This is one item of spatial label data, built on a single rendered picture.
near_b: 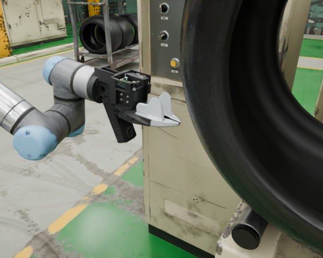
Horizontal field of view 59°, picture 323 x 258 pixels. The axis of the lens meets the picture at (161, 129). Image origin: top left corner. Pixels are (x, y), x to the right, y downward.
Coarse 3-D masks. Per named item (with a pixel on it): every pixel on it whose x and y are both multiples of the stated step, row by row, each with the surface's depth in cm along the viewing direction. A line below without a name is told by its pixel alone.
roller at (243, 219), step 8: (248, 208) 48; (240, 216) 47; (248, 216) 46; (256, 216) 46; (240, 224) 45; (248, 224) 45; (256, 224) 45; (264, 224) 46; (232, 232) 46; (240, 232) 45; (248, 232) 44; (256, 232) 44; (240, 240) 45; (248, 240) 44; (256, 240) 44; (248, 248) 45
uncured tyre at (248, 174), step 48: (192, 0) 35; (240, 0) 32; (192, 48) 36; (240, 48) 58; (192, 96) 39; (240, 96) 59; (288, 96) 59; (240, 144) 38; (288, 144) 60; (240, 192) 41; (288, 192) 39
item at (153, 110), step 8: (144, 104) 57; (152, 104) 56; (160, 104) 55; (136, 112) 58; (144, 112) 58; (152, 112) 57; (160, 112) 56; (152, 120) 56; (160, 120) 56; (168, 120) 57
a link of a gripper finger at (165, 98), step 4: (164, 92) 58; (160, 96) 59; (164, 96) 58; (168, 96) 58; (148, 100) 61; (160, 100) 59; (164, 100) 59; (168, 100) 58; (164, 104) 59; (168, 104) 58; (164, 108) 59; (168, 108) 59; (164, 112) 59; (168, 112) 59; (164, 116) 59; (168, 116) 58; (172, 116) 58; (176, 120) 57
